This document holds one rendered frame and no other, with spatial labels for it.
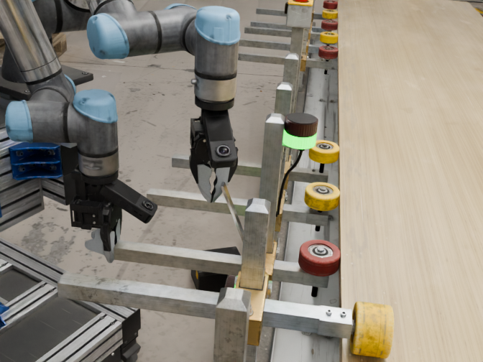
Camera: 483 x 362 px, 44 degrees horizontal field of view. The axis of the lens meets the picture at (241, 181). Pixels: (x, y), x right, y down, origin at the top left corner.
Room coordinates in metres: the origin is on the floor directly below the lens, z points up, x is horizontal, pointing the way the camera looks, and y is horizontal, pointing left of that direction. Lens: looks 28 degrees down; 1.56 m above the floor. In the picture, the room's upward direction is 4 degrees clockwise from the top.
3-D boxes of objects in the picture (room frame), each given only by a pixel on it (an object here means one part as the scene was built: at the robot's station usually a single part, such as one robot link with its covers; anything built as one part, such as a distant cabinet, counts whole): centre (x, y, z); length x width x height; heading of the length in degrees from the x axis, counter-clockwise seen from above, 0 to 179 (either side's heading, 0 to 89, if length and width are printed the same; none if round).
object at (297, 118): (1.02, -0.10, 1.05); 0.06 x 0.06 x 0.22; 84
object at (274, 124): (1.02, -0.05, 0.92); 0.03 x 0.03 x 0.48; 84
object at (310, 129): (1.02, -0.10, 1.15); 0.06 x 0.06 x 0.02
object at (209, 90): (1.02, 0.06, 1.21); 0.08 x 0.08 x 0.05
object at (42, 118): (1.02, 0.38, 1.12); 0.11 x 0.11 x 0.08; 7
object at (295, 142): (1.02, -0.10, 1.12); 0.06 x 0.06 x 0.02
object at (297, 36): (1.78, -0.14, 0.93); 0.05 x 0.04 x 0.45; 174
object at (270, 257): (1.00, -0.06, 0.85); 0.13 x 0.06 x 0.05; 174
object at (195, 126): (1.03, 0.06, 1.13); 0.09 x 0.08 x 0.12; 14
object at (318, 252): (0.97, -0.16, 0.85); 0.08 x 0.08 x 0.11
